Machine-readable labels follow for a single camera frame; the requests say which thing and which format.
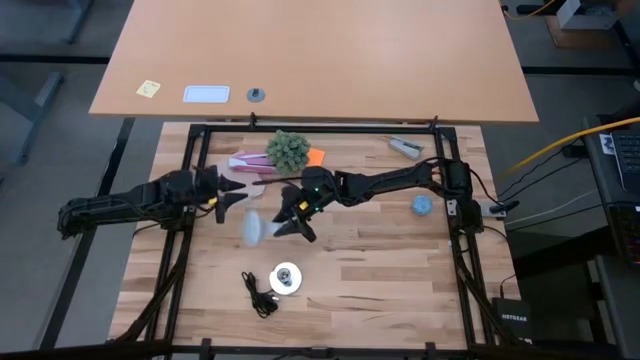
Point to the green potted plant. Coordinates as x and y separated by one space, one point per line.
287 151

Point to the black metal table frame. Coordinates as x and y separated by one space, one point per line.
320 129

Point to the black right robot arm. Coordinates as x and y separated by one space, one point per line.
390 182

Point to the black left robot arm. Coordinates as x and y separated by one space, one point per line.
125 202

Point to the grey stapler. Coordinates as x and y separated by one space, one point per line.
406 147

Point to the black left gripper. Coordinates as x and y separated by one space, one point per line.
205 187

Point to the chrome lamp socket base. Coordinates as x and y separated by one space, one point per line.
285 278

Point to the small blue ball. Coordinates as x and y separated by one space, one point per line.
422 205

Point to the orange sticky note pad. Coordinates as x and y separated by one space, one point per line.
316 157

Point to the white box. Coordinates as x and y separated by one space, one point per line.
585 17

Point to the white card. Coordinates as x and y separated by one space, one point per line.
206 94

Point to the orange-brown desk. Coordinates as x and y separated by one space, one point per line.
320 55

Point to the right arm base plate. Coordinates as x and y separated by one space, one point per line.
487 209

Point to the white lightbulb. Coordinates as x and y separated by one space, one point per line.
252 227

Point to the black laptop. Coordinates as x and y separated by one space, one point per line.
627 160

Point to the yellow sticky note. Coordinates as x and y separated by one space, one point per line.
148 88

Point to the grey table leg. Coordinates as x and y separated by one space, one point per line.
30 110

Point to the brown cardboard sheet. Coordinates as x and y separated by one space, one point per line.
585 39

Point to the pink stapler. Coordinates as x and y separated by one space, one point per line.
247 164

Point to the black keyboard with lit keys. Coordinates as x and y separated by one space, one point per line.
627 235

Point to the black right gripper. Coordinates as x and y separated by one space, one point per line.
317 187

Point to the black network router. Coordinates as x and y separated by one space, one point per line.
512 320

